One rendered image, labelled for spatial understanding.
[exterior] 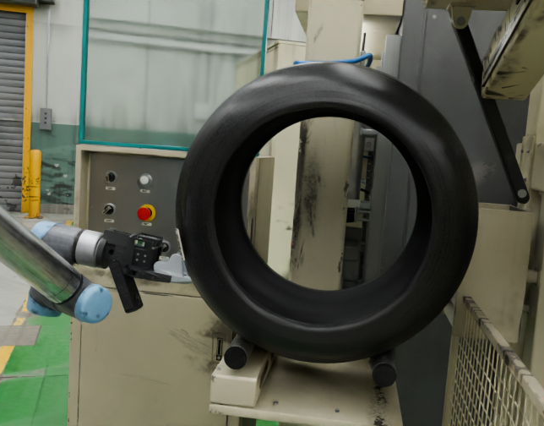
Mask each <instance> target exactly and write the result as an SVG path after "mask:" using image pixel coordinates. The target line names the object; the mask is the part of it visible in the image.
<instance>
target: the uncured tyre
mask: <svg viewBox="0 0 544 426"><path fill-rule="evenodd" d="M316 117H343V118H348V119H351V120H355V121H358V122H360V123H364V124H366V125H367V126H369V127H371V128H374V129H375V130H377V131H378V132H379V133H381V134H382V135H383V136H385V137H386V138H387V139H388V140H389V141H390V142H391V143H392V144H393V145H394V146H395V147H396V148H397V149H398V151H399V152H400V154H401V155H402V156H403V157H404V159H405V161H406V163H407V165H408V167H409V168H410V170H411V175H412V177H413V180H414V183H415V187H416V202H417V205H416V220H415V225H414V227H413V231H412V234H411V237H410V239H409V241H408V243H407V244H406V246H405V248H404V250H403V251H402V253H401V254H400V256H399V257H398V259H397V260H396V261H395V262H394V263H393V264H392V265H391V266H390V267H389V268H388V269H387V270H386V271H384V272H383V273H382V274H380V275H379V276H377V277H375V278H373V279H372V280H371V281H368V282H366V283H363V284H361V285H359V286H356V287H351V288H347V289H342V290H318V289H312V288H309V287H304V286H301V285H298V284H296V283H294V282H292V281H289V280H287V279H286V278H285V277H283V276H281V275H279V274H278V273H277V272H275V271H274V270H273V269H272V268H270V267H269V266H268V265H267V264H266V263H265V262H264V260H263V259H262V258H261V257H260V255H259V254H258V252H257V251H256V249H255V247H254V246H253V244H252V242H251V240H250V238H249V236H248V232H247V229H246V227H245V223H244V219H243V213H242V193H243V188H244V183H245V180H246V177H247V174H248V171H249V168H250V166H251V165H252V163H253V160H254V159H255V157H256V156H257V154H258V153H259V152H260V151H261V149H262V148H263V147H264V146H265V145H266V144H267V143H268V142H269V141H270V140H271V139H272V138H273V137H274V136H276V135H277V134H278V133H279V132H280V131H282V130H284V129H285V128H288V127H290V126H291V125H293V124H295V123H299V122H301V121H304V120H308V119H311V118H316ZM478 221H479V204H478V194H477V188H476V180H475V176H474V173H473V170H472V167H471V163H470V160H469V158H468V155H467V154H466V151H465V148H464V146H463V145H462V143H461V141H460V139H459V137H458V135H457V134H456V132H455V131H454V129H453V128H452V126H451V125H450V124H449V122H448V121H447V119H446V118H445V117H444V116H443V114H442V113H441V112H440V111H439V110H438V109H437V108H436V107H435V106H434V105H433V104H432V103H431V102H430V101H429V100H428V99H427V98H426V97H424V96H423V95H422V94H420V93H419V92H418V91H416V90H415V89H413V88H412V87H410V86H409V85H408V84H406V83H404V82H403V81H401V80H399V79H396V78H395V77H393V76H391V75H389V74H386V73H384V72H381V71H379V70H377V69H374V68H369V67H366V66H362V65H359V64H354V63H343V62H330V61H322V62H310V63H299V64H294V65H291V66H287V67H284V68H279V69H276V70H274V71H272V72H269V73H267V74H264V75H262V76H260V77H258V78H256V79H254V80H252V81H251V82H249V83H247V84H246V85H244V86H243V87H241V88H240V89H239V90H237V91H235V92H234V93H233V94H232V95H230V96H229V97H228V98H227V99H225V100H224V101H223V102H222V103H221V104H220V105H219V106H218V107H217V108H216V109H215V110H214V111H213V113H212V114H211V115H210V116H209V118H208V119H207V120H206V121H205V123H204V125H203V126H202V127H201V129H200V130H199V132H198V133H197V135H196V137H195V138H194V140H193V143H192V144H191V146H190V148H189V150H188V153H187V155H186V158H185V161H184V163H183V166H182V170H181V174H180V178H179V182H178V186H177V197H176V228H177V229H178V231H179V235H180V239H181V243H182V251H183V255H184V259H185V260H184V261H183V262H184V264H185V266H186V269H187V271H188V274H189V276H190V278H191V280H192V282H193V284H194V285H195V287H196V289H197V291H198V292H199V294H200V296H201V297H202V299H203V300H204V301H205V302H206V304H207V305H208V306H209V308H210V309H211V310H212V311H213V312H214V313H215V315H216V316H217V317H218V318H219V319H220V320H221V321H222V322H223V323H225V324H226V325H227V326H228V327H229V328H230V329H232V330H233V331H234V332H236V333H237V334H238V335H239V336H241V337H242V338H244V339H245V340H247V341H249V342H251V343H252V344H253V345H255V346H257V347H260V348H262V349H264V350H266V351H268V352H272V353H273V354H276V355H279V356H282V357H284V358H290V359H294V360H298V361H303V362H309V363H345V362H351V361H356V360H361V359H364V358H370V357H373V356H376V355H378V354H380V353H383V352H387V351H388V350H390V349H392V348H394V347H397V346H398V345H400V344H402V343H404V342H405V341H408V340H409V339H411V338H412V337H413V336H414V335H416V334H417V333H419V332H420V331H421V330H423V329H424V328H425V327H426V326H427V325H429V324H430V323H431V322H432V321H433V320H434V319H435V318H436V317H437V316H438V315H439V314H440V312H441V311H442V310H443V309H444V308H445V306H446V305H447V304H448V303H449V301H450V300H451V298H452V297H453V296H454V294H455V293H456V291H457V289H458V288H459V286H460V283H461V282H462V281H463V279H464V277H465V273H466V272H467V270H468V267H469V265H470V262H471V258H472V255H473V252H474V248H475V245H476V237H477V231H478Z"/></svg>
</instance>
